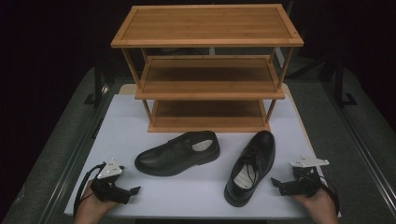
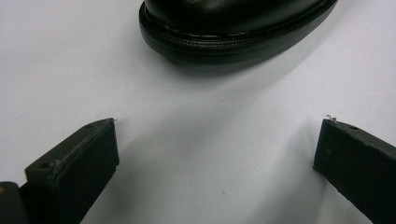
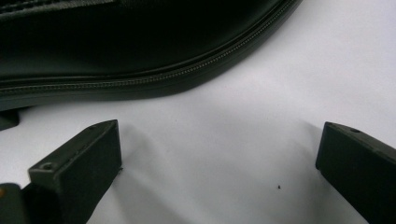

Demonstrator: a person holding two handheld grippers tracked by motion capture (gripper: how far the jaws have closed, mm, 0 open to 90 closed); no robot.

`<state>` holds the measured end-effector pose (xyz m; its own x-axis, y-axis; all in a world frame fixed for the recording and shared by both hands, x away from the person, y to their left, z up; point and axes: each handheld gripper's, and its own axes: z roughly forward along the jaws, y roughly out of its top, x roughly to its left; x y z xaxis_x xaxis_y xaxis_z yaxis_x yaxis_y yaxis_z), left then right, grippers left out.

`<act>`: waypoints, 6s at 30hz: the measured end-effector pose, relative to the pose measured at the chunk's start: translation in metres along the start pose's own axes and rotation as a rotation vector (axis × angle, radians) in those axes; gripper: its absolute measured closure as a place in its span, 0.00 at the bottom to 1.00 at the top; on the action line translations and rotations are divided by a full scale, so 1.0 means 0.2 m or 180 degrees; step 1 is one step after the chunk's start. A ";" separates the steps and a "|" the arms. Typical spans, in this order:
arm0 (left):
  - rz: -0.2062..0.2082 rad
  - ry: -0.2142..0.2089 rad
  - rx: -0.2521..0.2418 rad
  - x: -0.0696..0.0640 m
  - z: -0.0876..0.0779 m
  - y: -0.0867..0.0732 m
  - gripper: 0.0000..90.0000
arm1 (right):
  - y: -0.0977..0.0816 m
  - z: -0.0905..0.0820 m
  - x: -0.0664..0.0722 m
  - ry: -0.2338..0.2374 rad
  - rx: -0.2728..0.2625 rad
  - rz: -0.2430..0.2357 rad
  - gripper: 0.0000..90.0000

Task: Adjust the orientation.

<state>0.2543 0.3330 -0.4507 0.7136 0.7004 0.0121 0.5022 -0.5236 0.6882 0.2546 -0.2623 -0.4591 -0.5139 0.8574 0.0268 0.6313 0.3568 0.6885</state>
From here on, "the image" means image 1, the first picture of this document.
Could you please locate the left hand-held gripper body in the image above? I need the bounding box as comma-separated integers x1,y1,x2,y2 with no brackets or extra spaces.
90,158,133,205

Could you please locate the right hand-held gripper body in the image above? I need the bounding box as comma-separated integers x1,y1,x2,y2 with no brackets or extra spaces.
278,154,331,198

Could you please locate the black leather shoe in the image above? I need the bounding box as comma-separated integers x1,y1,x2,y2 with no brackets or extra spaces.
134,130,221,177
223,130,276,208

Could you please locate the wooden three-tier shoe rack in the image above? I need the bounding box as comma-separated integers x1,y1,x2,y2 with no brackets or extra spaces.
110,3,304,133

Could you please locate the person's left hand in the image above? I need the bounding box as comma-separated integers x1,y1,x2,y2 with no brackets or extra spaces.
74,179,120,224

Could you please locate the person's right hand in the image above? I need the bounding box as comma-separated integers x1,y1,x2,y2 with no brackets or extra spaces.
290,186,339,224

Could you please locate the white table sheet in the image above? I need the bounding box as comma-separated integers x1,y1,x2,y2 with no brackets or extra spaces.
64,92,342,219

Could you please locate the black metal stand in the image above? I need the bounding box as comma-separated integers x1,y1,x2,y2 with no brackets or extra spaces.
332,55,359,109
83,57,110,109

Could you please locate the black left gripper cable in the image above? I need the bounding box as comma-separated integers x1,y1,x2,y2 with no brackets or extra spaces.
72,162,107,217

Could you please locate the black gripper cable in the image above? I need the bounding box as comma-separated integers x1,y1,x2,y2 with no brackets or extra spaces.
317,175,341,217
72,162,107,217

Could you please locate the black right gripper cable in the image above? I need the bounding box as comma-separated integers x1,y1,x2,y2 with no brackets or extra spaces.
317,175,341,217

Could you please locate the metal floor rail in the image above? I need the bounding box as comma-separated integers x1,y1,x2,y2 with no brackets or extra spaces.
36,83,117,224
321,79,396,216

